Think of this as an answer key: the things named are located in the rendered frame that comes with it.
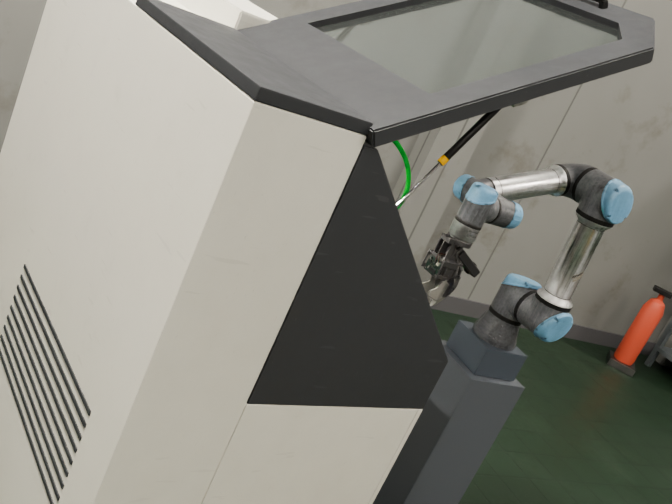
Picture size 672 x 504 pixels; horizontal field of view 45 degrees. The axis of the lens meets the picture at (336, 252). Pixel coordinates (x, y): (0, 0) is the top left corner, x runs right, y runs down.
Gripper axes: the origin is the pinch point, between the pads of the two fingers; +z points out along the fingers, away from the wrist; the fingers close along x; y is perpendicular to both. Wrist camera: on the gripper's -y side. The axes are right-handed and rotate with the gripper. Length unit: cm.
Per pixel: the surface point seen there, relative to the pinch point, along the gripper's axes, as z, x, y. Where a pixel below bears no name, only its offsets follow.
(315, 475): 49, 13, 24
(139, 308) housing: 11, 2, 84
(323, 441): 37.5, 13.5, 27.5
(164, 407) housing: 28, 14, 76
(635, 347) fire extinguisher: 84, -158, -396
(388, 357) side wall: 10.9, 13.3, 20.0
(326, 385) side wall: 20.3, 13.6, 35.3
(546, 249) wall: 42, -209, -311
